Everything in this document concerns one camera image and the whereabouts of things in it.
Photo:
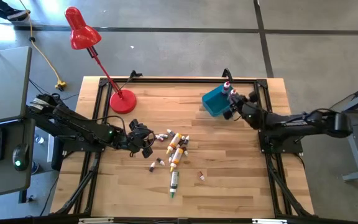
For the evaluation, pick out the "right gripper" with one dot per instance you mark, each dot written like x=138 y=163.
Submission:
x=242 y=107

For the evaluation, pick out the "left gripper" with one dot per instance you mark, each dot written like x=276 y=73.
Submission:
x=132 y=137

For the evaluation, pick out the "large red-cap bottle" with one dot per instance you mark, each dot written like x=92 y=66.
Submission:
x=226 y=88
x=233 y=92

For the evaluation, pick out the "large yellow-cap bottle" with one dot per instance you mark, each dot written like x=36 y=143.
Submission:
x=177 y=157
x=174 y=142

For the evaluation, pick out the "blue plastic bin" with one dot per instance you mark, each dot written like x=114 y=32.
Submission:
x=213 y=102

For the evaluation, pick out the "small green-label bottle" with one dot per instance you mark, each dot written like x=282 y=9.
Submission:
x=159 y=160

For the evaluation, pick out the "small purple-label bottle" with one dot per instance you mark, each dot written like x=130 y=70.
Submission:
x=152 y=168

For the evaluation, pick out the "large green-cap bottle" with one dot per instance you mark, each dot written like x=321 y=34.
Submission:
x=174 y=182

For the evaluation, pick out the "small brown-label bottle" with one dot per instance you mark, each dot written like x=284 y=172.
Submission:
x=201 y=175

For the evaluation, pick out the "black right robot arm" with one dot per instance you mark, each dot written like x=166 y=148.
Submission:
x=291 y=123

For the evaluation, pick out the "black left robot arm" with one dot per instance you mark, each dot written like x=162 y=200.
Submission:
x=82 y=124

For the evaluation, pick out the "red desk lamp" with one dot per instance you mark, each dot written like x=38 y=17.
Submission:
x=82 y=34

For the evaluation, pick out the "black computer mouse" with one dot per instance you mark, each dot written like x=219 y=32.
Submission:
x=20 y=155

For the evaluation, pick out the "dark grey desk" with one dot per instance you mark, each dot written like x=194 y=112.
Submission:
x=8 y=183

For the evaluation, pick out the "light grey desk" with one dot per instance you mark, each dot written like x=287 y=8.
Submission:
x=5 y=81

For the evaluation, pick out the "person's shoe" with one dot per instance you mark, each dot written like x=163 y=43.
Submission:
x=19 y=15

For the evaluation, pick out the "black aluminium table frame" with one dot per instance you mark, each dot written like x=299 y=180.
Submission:
x=182 y=80

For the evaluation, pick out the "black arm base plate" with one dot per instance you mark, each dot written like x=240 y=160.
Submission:
x=73 y=146
x=278 y=147

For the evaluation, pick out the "white bracket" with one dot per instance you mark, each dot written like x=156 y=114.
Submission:
x=95 y=221
x=269 y=221

